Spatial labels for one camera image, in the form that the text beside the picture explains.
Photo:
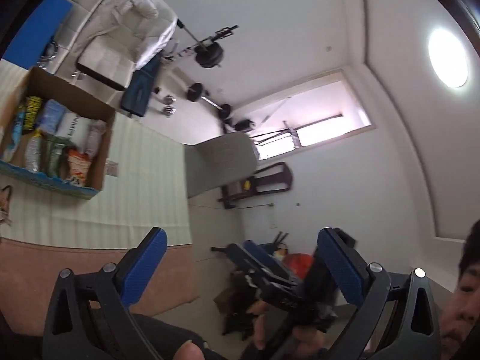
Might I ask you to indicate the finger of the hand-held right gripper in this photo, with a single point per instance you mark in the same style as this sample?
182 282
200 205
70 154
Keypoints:
262 253
262 272

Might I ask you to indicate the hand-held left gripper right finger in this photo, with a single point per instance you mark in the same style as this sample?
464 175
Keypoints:
343 270

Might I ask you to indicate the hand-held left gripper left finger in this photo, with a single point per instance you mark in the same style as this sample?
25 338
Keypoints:
144 266

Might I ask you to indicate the person's right hand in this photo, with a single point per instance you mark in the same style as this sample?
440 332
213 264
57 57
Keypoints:
305 345

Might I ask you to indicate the person's left hand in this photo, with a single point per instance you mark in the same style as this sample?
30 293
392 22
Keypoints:
190 350

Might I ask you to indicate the red bag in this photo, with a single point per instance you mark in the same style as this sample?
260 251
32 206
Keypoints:
298 264

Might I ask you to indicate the person's dark trousers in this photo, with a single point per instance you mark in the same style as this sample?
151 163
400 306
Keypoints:
176 330

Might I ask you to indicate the dark wooden chair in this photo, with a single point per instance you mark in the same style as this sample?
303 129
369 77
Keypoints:
258 182

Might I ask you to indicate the white striped bed sheet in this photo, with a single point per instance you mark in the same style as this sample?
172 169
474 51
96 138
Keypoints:
142 180

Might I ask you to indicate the brown bed base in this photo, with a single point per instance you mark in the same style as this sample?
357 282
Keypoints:
56 255

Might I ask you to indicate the small packet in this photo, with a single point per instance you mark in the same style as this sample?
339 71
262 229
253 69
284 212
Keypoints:
111 168

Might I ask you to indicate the orange snack packet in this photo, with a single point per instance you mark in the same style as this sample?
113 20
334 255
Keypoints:
79 168

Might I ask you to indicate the person's head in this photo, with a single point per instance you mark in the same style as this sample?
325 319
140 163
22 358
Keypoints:
463 300

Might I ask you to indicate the black kettlebell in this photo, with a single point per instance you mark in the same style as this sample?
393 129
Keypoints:
243 125

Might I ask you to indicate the clear plastic packet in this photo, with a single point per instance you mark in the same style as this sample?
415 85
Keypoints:
93 137

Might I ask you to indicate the window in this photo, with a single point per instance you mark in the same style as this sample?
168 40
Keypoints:
307 120

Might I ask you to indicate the green packet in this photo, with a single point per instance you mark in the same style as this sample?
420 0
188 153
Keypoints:
54 155

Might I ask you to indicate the brown patterned object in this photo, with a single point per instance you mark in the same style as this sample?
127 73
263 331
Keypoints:
4 206

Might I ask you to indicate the chrome dumbbell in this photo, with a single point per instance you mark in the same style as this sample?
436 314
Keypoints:
169 100
168 111

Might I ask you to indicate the clear water bottle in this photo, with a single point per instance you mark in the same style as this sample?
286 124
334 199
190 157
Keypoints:
33 153

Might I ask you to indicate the small barbell black plates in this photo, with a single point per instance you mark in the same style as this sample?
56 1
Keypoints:
210 99

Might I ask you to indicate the light blue packet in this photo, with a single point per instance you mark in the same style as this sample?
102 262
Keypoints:
50 116

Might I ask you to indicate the blue jeans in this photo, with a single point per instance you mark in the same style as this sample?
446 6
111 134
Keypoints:
140 86

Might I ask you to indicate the teal blue packet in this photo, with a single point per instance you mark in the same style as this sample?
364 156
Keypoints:
15 135

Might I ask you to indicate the cardboard box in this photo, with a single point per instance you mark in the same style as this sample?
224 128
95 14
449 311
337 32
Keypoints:
71 93

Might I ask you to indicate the yellow black snack packet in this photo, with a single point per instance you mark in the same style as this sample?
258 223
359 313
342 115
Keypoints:
30 114

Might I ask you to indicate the barbell with black plates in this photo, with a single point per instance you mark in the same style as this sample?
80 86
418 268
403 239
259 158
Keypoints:
210 50

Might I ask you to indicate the white leather armchair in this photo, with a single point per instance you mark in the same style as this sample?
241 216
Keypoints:
108 60

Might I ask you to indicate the round ceiling lamp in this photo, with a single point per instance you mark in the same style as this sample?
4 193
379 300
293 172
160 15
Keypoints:
448 58

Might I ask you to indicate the white padded jacket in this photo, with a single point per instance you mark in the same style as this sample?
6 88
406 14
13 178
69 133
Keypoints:
138 11

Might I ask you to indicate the blue floor mat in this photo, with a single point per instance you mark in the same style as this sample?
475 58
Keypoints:
33 30

